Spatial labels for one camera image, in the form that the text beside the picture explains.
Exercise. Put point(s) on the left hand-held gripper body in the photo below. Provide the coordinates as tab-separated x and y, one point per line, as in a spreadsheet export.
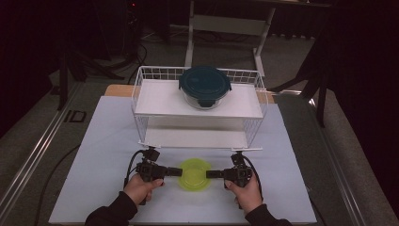
150	171

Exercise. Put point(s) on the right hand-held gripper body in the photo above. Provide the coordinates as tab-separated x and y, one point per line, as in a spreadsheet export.
239	174

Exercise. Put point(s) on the yellow-green plastic plate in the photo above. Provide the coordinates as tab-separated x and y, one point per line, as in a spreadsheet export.
194	180

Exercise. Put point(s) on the round container with dark-blue lid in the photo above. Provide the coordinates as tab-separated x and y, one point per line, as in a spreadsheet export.
204	83

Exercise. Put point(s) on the person's left hand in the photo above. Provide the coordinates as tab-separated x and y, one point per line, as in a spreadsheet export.
139	190

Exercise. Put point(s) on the person's right hand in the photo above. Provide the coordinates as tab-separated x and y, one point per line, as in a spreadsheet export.
249	196

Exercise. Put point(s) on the pale table mat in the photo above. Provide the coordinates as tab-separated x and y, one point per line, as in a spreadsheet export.
94	157

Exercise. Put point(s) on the black metal stand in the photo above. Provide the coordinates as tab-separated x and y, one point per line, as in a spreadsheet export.
321	94
63	81

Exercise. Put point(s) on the black equipment stand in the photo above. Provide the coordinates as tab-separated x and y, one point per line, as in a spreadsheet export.
132	28

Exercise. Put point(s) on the aluminium floor rail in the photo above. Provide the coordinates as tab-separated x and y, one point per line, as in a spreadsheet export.
332	157
34	157

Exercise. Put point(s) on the white metal desk frame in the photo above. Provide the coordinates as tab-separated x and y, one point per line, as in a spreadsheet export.
229	25

